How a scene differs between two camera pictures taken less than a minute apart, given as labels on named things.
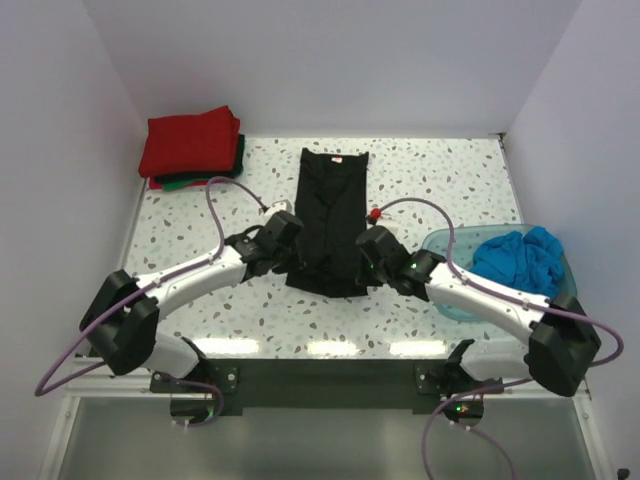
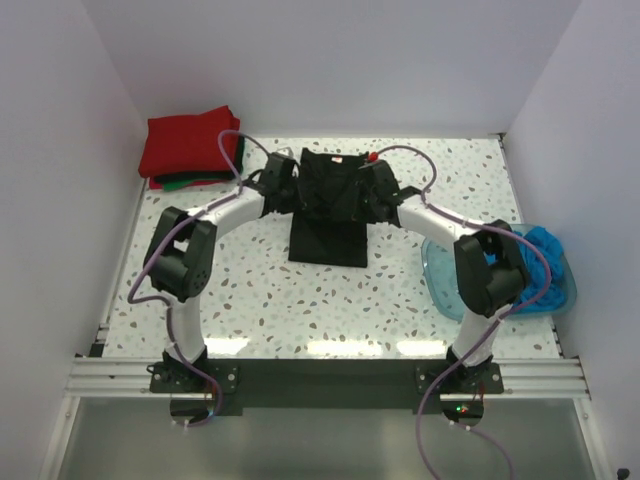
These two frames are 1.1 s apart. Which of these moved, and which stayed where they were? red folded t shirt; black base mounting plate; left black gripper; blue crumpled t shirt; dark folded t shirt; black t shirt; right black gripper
Moved: left black gripper; black t shirt; right black gripper
Stayed: blue crumpled t shirt; black base mounting plate; dark folded t shirt; red folded t shirt
